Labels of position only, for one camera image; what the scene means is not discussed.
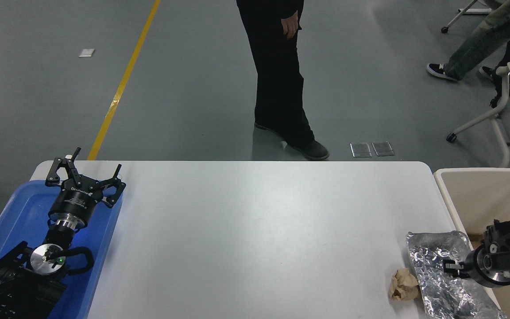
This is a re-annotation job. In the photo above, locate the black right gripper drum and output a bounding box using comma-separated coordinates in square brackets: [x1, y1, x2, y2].
[464, 247, 487, 282]

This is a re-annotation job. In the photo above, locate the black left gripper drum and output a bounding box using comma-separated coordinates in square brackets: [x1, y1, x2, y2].
[48, 174, 106, 224]

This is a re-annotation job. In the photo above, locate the silver foil plate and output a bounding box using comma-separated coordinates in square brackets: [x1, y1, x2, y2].
[406, 230, 508, 319]

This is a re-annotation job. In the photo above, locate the metal floor plate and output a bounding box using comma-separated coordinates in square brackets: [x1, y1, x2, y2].
[350, 143, 372, 158]
[372, 141, 395, 157]

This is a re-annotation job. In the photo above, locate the standing person's left hand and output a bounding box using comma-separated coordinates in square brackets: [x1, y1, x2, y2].
[281, 11, 300, 39]

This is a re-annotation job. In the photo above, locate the crumpled tan paper ball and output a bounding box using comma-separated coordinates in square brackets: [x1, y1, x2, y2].
[389, 268, 420, 302]

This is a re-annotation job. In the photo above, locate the blue plastic tray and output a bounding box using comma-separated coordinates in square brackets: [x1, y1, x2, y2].
[0, 179, 125, 319]

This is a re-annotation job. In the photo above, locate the large pale bin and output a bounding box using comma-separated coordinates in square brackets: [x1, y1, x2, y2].
[434, 168, 510, 319]

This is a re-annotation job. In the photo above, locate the standing person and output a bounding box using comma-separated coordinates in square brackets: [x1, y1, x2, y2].
[236, 0, 330, 161]

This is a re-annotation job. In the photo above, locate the seated person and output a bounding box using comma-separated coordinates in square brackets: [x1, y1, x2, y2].
[427, 0, 510, 82]

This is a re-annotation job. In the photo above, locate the white-legged grey office chair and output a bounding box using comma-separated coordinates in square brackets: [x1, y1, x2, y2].
[441, 0, 492, 34]

